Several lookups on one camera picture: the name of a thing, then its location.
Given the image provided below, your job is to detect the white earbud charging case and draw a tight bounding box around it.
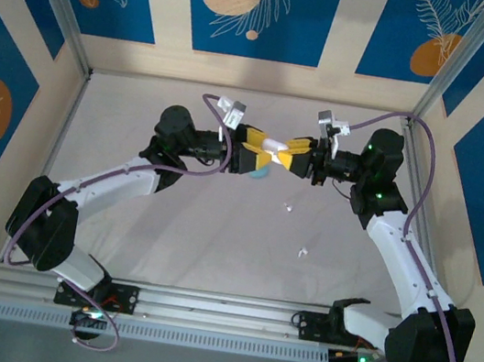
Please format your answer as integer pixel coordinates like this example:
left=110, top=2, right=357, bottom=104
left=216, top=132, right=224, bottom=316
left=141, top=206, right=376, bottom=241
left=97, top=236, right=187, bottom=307
left=258, top=137, right=291, bottom=167

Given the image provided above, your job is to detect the teal earbud charging case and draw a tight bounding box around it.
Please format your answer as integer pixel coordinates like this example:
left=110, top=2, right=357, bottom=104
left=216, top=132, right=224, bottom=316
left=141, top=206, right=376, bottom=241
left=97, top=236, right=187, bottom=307
left=245, top=164, right=274, bottom=184

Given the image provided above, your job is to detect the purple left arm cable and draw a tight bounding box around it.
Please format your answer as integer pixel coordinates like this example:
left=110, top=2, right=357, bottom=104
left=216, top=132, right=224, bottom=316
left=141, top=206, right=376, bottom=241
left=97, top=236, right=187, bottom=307
left=0, top=63, right=243, bottom=362

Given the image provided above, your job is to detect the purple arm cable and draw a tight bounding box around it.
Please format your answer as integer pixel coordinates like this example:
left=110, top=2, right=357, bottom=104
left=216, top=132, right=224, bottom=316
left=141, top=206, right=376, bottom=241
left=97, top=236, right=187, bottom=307
left=307, top=103, right=484, bottom=362
left=0, top=63, right=243, bottom=362

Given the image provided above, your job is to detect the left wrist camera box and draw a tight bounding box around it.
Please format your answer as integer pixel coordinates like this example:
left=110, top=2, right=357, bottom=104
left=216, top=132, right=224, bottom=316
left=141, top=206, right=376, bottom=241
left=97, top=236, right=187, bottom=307
left=221, top=99, right=249, bottom=134

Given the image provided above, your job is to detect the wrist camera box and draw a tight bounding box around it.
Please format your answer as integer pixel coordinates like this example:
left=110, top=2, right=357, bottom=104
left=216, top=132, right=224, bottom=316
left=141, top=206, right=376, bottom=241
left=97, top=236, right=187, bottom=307
left=221, top=99, right=249, bottom=134
left=313, top=107, right=337, bottom=140

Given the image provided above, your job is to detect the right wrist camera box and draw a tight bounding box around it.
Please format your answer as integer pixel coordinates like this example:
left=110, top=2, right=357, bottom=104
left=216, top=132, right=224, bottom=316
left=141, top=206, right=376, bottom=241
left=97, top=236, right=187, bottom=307
left=313, top=107, right=337, bottom=140

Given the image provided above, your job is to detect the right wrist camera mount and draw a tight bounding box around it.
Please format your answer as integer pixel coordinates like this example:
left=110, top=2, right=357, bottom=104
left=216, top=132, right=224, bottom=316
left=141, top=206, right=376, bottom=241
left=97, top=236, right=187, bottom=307
left=327, top=115, right=352, bottom=138

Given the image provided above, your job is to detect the aluminium table side rail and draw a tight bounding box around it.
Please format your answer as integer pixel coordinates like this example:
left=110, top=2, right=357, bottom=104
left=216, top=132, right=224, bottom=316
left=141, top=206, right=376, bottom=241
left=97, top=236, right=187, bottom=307
left=28, top=65, right=93, bottom=227
left=367, top=114, right=479, bottom=327

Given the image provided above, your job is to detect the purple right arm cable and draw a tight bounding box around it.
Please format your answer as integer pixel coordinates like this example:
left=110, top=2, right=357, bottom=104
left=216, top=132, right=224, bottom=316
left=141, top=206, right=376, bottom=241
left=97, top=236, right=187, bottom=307
left=307, top=103, right=484, bottom=362

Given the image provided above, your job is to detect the long aluminium base rail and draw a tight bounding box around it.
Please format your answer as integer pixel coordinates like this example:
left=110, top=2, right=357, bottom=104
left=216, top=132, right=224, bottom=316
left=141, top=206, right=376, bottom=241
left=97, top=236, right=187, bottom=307
left=0, top=249, right=465, bottom=362

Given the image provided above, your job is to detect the grey slotted cable duct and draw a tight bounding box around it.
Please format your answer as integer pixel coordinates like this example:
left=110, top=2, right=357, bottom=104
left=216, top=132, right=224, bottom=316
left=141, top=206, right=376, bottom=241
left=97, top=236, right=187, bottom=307
left=0, top=291, right=332, bottom=362

